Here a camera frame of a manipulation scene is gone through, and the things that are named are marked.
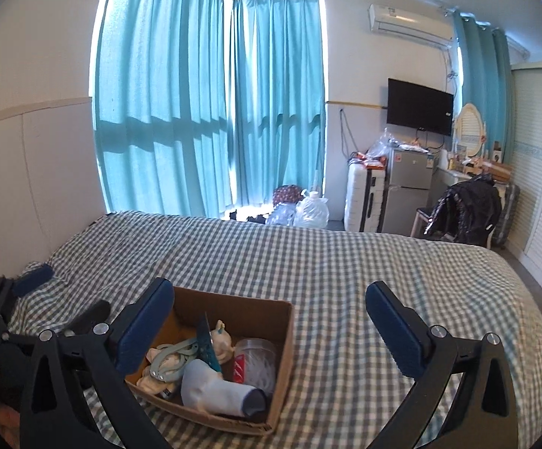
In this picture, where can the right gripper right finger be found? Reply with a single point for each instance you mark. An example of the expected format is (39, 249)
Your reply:
(483, 411)

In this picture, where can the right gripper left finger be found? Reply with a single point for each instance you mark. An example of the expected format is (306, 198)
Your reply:
(54, 411)

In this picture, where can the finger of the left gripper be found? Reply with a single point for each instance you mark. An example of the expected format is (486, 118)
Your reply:
(84, 322)
(30, 281)

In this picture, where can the white sock blue cuff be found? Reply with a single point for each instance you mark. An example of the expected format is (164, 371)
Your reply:
(205, 390)

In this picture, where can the person's left hand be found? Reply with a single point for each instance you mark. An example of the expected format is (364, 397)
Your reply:
(9, 426)

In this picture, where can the grey green hair clip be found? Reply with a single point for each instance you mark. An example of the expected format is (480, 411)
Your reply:
(168, 362)

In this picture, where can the grey checked bed cover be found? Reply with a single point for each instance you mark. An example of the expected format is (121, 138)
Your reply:
(344, 385)

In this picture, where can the clear plastic container in box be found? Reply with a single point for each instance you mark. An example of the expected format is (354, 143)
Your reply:
(254, 363)

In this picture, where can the teal window curtain left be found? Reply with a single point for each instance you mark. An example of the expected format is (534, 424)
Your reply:
(159, 107)

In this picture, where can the teal window curtain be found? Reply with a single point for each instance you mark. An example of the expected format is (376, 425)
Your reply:
(278, 114)
(159, 107)

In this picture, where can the red patterned bag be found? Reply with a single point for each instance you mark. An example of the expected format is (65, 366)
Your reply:
(289, 194)

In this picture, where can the silver mini fridge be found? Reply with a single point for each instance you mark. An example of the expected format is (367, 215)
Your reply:
(409, 176)

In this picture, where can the teal window curtain right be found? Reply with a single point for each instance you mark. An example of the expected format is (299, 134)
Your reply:
(278, 114)

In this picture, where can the white suitcase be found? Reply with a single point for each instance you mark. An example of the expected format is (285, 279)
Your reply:
(364, 194)

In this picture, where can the oval white mirror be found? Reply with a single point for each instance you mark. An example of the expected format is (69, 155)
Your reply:
(469, 131)

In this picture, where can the teal curtain by wardrobe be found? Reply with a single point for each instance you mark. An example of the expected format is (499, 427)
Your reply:
(487, 78)

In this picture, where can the white air conditioner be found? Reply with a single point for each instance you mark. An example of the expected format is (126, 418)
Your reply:
(410, 26)

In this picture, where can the black wall television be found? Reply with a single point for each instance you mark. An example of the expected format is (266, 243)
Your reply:
(419, 107)

